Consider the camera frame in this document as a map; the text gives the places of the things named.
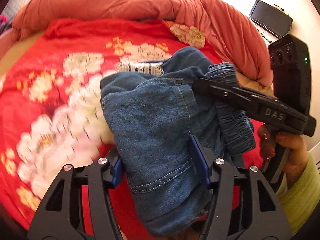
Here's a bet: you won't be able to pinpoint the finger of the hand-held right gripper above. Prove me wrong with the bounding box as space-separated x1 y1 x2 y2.
192 77 278 118

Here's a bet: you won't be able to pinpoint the coral pink quilt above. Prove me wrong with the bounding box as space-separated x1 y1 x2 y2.
11 0 274 88

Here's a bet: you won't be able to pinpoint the blue denim pants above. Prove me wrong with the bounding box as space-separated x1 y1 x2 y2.
100 46 257 238

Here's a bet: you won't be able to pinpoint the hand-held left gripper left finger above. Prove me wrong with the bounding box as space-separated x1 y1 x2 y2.
27 153 124 240

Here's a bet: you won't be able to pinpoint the person's right hand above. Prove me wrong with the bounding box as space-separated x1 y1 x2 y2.
257 125 309 178

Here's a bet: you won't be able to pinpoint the black monitor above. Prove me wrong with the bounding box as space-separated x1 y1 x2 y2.
249 0 293 39

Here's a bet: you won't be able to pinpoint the person's right forearm green sleeve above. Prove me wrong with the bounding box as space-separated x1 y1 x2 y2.
275 152 320 235

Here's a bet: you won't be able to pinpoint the red floral bed sheet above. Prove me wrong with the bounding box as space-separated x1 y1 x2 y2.
0 17 263 240

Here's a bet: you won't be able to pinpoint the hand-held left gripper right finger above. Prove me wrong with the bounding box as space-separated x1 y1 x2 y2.
189 135 293 240

